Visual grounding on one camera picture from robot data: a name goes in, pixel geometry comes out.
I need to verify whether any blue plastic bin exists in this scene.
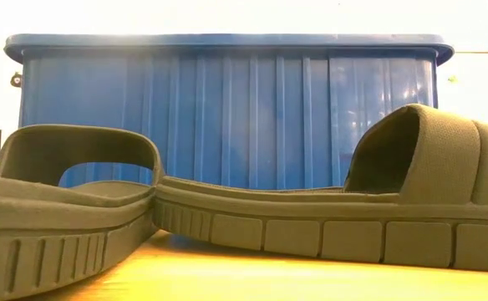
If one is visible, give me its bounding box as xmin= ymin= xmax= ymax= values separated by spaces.
xmin=3 ymin=33 xmax=455 ymax=191

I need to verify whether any black rubber slide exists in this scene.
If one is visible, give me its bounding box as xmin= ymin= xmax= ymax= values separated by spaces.
xmin=0 ymin=123 xmax=165 ymax=301

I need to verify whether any black strap slide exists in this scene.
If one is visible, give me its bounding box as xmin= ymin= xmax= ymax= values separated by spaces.
xmin=151 ymin=103 xmax=488 ymax=274

